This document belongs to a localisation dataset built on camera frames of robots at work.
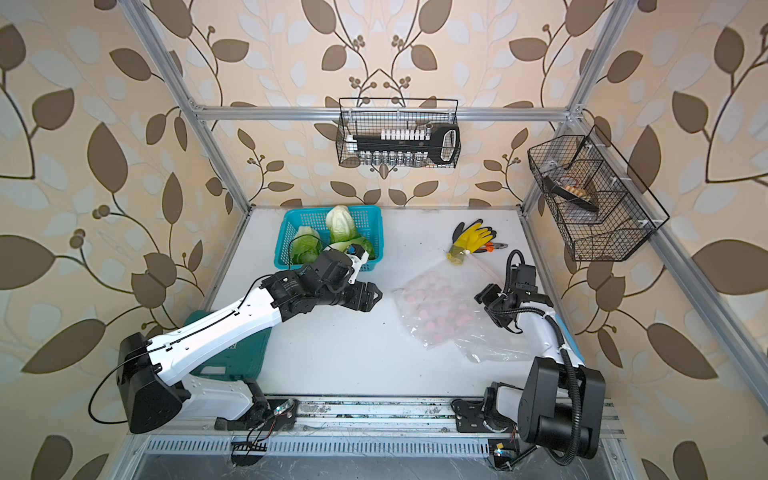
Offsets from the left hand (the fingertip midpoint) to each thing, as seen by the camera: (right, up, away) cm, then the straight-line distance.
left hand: (368, 288), depth 75 cm
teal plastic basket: (-3, +19, +37) cm, 42 cm away
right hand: (+33, -6, +13) cm, 36 cm away
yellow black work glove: (+34, +12, +33) cm, 49 cm away
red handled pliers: (+42, +10, +33) cm, 54 cm away
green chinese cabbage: (-22, +10, +22) cm, 32 cm away
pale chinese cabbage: (-11, +17, +23) cm, 31 cm away
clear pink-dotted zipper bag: (+21, -8, +15) cm, 27 cm away
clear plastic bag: (+33, -17, +8) cm, 38 cm away
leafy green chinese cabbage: (-5, +12, +25) cm, 28 cm away
